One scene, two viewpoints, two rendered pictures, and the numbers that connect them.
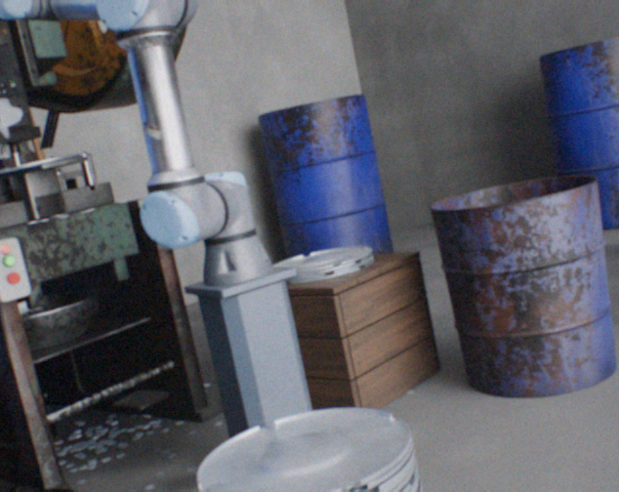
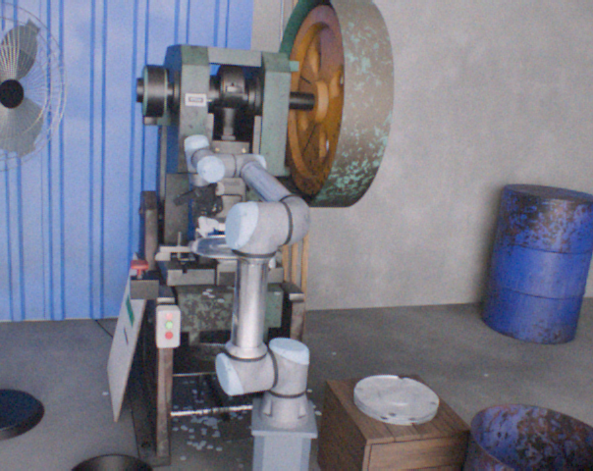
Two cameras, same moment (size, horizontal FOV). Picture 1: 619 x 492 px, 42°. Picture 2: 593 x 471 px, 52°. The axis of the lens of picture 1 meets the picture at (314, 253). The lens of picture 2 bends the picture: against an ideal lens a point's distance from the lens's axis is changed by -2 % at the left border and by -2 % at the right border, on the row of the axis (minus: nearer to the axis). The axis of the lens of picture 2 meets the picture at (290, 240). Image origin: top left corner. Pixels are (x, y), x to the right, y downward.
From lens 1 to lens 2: 0.97 m
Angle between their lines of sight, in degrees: 30
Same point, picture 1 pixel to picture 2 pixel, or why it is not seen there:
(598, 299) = not seen: outside the picture
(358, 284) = (396, 441)
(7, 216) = (199, 278)
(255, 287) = (278, 436)
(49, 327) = (205, 351)
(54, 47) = (274, 168)
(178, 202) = (231, 372)
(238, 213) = (288, 381)
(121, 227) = (272, 308)
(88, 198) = not seen: hidden behind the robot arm
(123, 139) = (387, 174)
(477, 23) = not seen: outside the picture
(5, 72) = (208, 201)
